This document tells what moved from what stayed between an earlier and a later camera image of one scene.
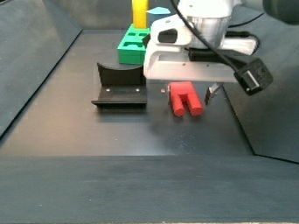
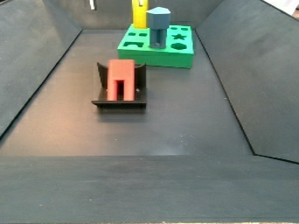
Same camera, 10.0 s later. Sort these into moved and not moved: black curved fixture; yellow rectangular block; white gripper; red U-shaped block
Moved: red U-shaped block; white gripper
Not moved: yellow rectangular block; black curved fixture
